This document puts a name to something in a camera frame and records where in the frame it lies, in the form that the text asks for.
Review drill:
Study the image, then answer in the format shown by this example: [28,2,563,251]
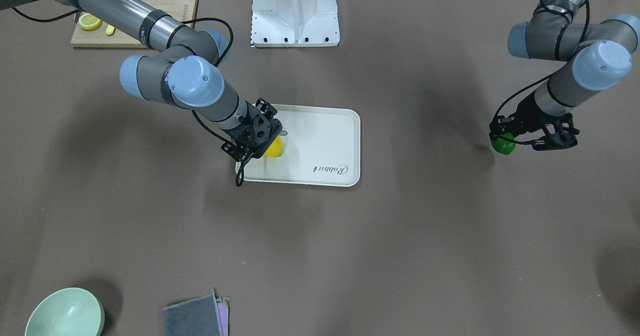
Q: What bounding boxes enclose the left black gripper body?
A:
[489,96,579,151]

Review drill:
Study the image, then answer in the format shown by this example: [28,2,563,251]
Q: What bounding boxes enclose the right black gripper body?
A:
[221,97,282,163]

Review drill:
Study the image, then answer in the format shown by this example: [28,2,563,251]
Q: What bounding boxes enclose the yellow lemon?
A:
[263,135,287,158]

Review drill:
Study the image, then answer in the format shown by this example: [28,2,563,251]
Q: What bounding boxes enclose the green lime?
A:
[491,132,517,155]

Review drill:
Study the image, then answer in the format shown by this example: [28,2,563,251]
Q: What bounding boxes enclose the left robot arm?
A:
[489,0,639,155]

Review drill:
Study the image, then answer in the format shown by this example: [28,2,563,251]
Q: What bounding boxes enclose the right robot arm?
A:
[1,0,282,163]

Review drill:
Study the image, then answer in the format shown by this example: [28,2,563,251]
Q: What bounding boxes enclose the white rabbit tray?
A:
[244,104,361,187]

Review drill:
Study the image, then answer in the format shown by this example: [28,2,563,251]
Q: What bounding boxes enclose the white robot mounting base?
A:
[250,0,341,48]

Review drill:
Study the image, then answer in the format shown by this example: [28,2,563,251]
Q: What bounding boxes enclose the bamboo cutting board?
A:
[70,0,199,51]

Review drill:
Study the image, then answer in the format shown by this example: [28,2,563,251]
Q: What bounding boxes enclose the purple cloth underneath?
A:
[215,298,230,336]

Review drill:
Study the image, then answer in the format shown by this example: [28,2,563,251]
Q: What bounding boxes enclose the grey folded cloth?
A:
[162,292,229,336]

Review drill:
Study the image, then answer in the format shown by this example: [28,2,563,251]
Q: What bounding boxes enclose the lemon slice lower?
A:
[77,12,103,31]

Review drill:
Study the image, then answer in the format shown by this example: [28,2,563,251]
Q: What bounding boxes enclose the pale green bowl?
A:
[23,287,106,336]

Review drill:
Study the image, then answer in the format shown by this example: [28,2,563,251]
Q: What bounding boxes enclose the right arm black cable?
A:
[10,7,253,187]

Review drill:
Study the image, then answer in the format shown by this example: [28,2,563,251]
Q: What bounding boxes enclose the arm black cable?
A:
[10,7,253,187]
[490,0,601,147]

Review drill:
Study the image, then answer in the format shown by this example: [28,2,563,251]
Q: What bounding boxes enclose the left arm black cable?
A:
[490,0,601,147]

